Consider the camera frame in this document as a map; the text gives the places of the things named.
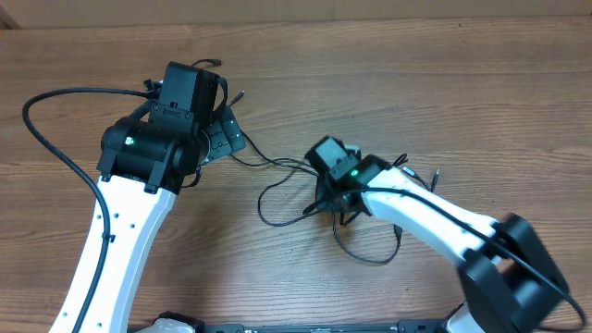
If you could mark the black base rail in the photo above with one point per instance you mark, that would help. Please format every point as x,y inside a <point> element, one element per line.
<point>175,322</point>

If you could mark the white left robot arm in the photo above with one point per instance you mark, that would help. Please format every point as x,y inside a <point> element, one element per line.
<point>145,158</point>

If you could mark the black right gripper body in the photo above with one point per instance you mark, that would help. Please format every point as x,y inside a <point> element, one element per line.
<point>338,208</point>

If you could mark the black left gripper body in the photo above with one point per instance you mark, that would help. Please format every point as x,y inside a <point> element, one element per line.
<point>224,139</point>

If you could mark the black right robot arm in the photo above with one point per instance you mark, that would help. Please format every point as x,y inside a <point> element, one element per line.
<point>509,280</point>

